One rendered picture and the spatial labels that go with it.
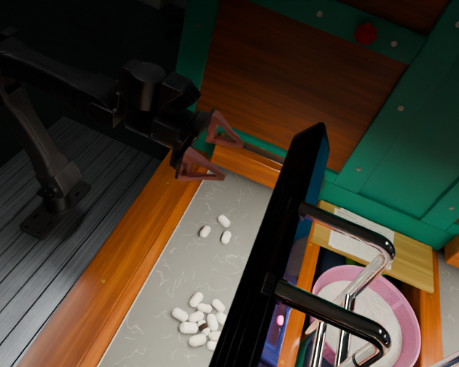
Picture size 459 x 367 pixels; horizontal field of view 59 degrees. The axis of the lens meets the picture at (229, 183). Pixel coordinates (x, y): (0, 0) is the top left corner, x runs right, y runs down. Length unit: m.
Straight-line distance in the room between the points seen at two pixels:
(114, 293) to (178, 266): 0.16
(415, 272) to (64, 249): 0.88
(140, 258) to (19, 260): 0.28
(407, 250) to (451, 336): 0.22
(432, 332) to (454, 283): 0.22
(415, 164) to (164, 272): 0.65
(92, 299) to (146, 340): 0.14
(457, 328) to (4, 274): 1.08
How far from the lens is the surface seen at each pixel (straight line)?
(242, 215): 1.07
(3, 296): 1.01
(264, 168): 1.05
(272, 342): 0.53
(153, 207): 1.00
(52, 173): 0.97
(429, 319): 1.12
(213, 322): 0.88
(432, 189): 1.13
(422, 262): 1.20
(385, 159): 1.07
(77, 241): 1.06
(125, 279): 0.90
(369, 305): 1.08
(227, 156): 1.07
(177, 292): 0.92
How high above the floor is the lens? 1.56
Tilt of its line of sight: 46 degrees down
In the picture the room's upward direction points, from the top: 20 degrees clockwise
